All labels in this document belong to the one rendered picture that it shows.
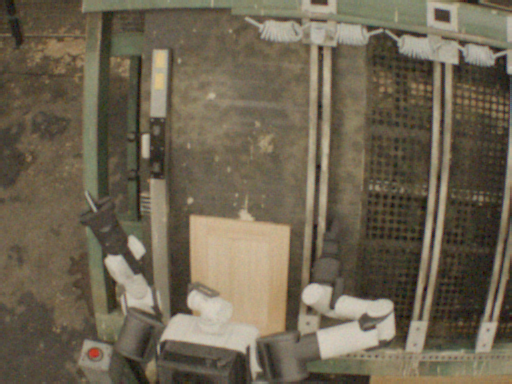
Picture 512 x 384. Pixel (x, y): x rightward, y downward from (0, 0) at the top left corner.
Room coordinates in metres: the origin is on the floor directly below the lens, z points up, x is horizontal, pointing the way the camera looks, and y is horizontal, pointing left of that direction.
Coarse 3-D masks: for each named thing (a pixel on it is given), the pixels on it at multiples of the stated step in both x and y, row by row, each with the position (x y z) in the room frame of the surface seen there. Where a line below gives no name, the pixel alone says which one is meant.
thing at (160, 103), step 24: (168, 48) 2.02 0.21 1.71; (168, 72) 1.97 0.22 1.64; (168, 96) 1.94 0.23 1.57; (168, 120) 1.90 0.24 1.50; (168, 144) 1.87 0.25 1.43; (168, 192) 1.79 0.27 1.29; (168, 216) 1.75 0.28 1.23; (168, 240) 1.70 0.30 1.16; (168, 264) 1.66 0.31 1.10; (168, 288) 1.61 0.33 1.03; (168, 312) 1.56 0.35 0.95
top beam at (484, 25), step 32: (96, 0) 2.11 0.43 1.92; (128, 0) 2.07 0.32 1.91; (160, 0) 2.03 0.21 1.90; (192, 0) 2.00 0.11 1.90; (224, 0) 1.97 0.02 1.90; (256, 0) 1.95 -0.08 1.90; (288, 0) 1.92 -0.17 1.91; (352, 0) 1.88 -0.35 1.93; (384, 0) 1.86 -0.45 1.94; (416, 0) 1.84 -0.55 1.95; (448, 0) 1.86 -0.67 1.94; (480, 32) 1.74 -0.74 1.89
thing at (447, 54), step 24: (432, 24) 1.78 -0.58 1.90; (456, 24) 1.76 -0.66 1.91; (456, 48) 1.73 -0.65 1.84; (432, 144) 1.62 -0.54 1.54; (432, 168) 1.58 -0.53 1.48; (432, 192) 1.55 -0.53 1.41; (432, 216) 1.51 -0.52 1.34; (432, 240) 1.47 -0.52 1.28; (432, 264) 1.42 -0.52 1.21; (432, 288) 1.38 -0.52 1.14; (408, 336) 1.30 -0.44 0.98
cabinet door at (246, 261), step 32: (192, 224) 1.71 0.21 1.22; (224, 224) 1.69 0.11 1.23; (256, 224) 1.66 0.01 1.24; (192, 256) 1.66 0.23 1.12; (224, 256) 1.64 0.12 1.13; (256, 256) 1.61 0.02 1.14; (288, 256) 1.59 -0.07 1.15; (224, 288) 1.58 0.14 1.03; (256, 288) 1.56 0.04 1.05; (256, 320) 1.50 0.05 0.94
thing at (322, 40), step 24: (312, 24) 1.76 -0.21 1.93; (336, 24) 1.85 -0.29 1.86; (312, 48) 1.85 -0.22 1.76; (312, 72) 1.82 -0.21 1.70; (312, 96) 1.78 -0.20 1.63; (312, 120) 1.74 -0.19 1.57; (312, 144) 1.71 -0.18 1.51; (312, 168) 1.67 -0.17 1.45; (312, 192) 1.64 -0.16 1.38; (312, 216) 1.60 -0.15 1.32; (312, 240) 1.57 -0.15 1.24; (312, 264) 1.54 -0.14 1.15; (312, 312) 1.44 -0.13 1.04
